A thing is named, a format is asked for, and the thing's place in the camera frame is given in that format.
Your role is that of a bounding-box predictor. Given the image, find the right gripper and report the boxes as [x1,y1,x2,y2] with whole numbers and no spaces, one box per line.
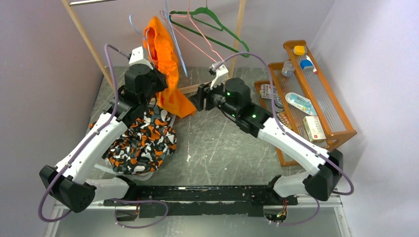
[188,76,239,119]

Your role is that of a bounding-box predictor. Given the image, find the orange shorts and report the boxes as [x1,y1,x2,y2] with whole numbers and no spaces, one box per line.
[143,16,196,118]

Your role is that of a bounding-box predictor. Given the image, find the blue wire hanger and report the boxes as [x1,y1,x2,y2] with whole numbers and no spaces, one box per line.
[128,13,155,63]
[164,0,188,76]

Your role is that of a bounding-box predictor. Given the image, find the patterned dark shorts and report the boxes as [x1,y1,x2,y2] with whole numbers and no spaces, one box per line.
[89,106,178,176]

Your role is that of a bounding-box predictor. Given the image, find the pink hanger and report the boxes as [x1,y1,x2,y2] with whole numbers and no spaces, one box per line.
[162,1,226,62]

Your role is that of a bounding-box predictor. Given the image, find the orange wooden shelf rack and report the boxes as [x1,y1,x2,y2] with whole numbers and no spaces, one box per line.
[269,40,357,151]

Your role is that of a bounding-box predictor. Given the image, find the green plastic hanger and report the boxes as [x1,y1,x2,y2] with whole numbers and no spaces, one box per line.
[168,0,250,58]

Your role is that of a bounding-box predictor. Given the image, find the white plastic basket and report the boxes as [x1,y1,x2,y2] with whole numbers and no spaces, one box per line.
[93,111,177,181]

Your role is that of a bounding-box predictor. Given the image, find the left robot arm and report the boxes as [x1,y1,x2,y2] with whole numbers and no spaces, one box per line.
[38,46,167,220]

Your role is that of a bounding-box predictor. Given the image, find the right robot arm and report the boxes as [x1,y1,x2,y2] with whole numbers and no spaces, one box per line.
[190,62,343,204]

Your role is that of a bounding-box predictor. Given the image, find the wooden clothes rack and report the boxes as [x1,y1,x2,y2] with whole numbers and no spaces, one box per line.
[61,0,247,94]

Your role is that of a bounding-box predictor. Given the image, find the snack packet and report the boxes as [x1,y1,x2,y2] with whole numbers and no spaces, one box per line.
[259,84,278,99]

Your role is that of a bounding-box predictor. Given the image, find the orange pill blister strip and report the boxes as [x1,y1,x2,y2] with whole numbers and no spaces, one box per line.
[278,111,293,130]

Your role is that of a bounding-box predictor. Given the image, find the small plastic bottle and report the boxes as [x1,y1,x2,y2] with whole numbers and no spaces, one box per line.
[281,60,295,78]

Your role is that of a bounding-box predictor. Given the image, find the yellow sponge block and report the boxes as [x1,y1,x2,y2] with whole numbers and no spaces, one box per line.
[293,45,307,56]

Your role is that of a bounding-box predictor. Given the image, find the blue eraser block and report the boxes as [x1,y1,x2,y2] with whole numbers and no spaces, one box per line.
[299,59,312,71]

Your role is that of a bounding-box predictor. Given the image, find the red white marker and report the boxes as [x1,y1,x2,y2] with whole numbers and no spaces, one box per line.
[306,54,318,74]

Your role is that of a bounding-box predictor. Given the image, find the white red box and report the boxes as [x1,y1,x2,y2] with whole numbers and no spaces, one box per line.
[303,116,326,143]

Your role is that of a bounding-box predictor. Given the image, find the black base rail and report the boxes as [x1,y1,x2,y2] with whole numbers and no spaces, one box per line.
[103,185,298,218]

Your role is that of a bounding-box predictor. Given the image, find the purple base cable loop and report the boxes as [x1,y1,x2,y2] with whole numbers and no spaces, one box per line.
[109,198,169,230]

